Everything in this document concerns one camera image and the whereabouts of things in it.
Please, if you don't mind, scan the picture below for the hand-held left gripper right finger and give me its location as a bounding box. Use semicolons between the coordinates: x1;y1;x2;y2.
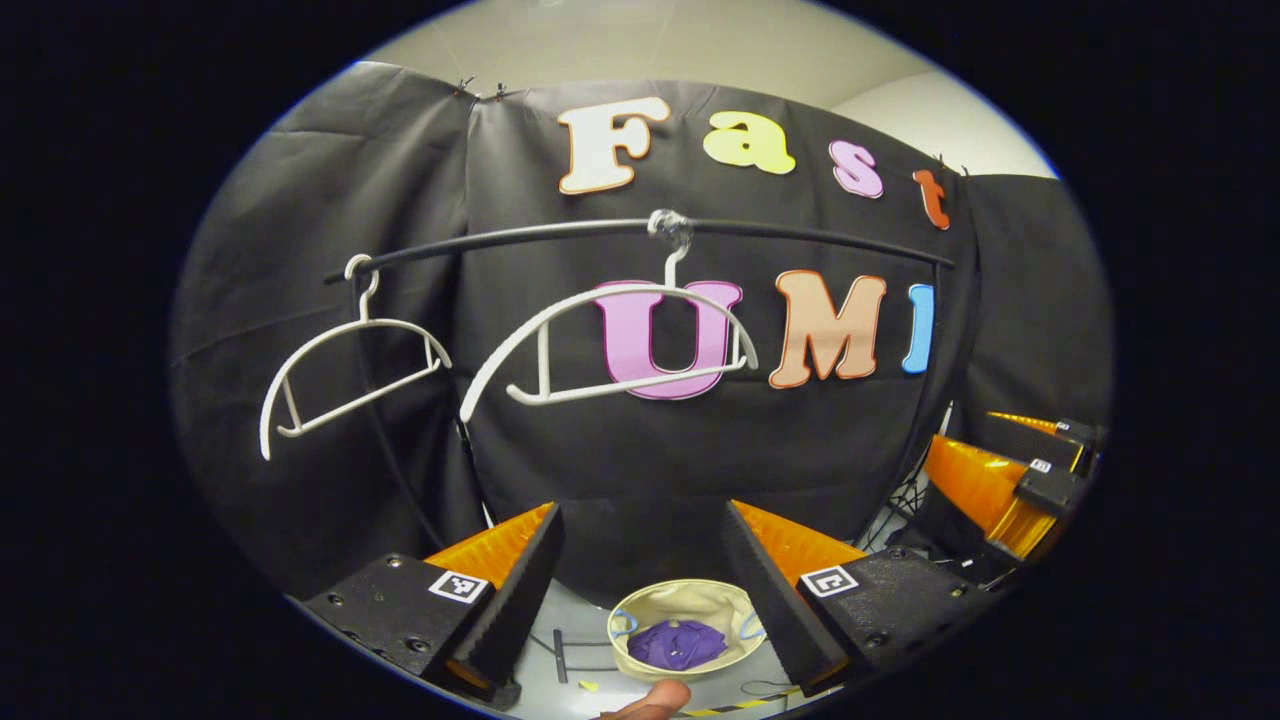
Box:
722;500;986;698

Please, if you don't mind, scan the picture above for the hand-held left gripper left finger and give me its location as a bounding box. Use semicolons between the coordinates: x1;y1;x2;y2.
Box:
303;502;566;701

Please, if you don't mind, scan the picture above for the beige laundry hamper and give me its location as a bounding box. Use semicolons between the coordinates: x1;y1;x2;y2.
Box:
607;578;771;684

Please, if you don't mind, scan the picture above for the purple corduroy shirt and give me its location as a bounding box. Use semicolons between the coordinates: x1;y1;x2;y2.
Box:
627;618;728;672

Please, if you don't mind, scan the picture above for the white hanger with taped hook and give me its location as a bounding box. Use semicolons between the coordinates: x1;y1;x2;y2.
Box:
460;210;759;423

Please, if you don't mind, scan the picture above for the white plastic hanger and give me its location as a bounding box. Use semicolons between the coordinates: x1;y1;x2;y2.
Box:
260;254;453;461

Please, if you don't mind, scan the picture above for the black clothes rack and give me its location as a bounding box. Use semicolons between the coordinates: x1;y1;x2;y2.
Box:
323;216;958;686

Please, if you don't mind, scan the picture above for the black tripod stand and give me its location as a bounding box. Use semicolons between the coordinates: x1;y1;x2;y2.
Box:
880;465;936;551

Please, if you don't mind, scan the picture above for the yellow black floor tape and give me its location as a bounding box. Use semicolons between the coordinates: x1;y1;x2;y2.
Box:
680;697;801;719

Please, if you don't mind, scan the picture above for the black backdrop cloth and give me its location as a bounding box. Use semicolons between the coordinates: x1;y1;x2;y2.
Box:
170;62;1113;601

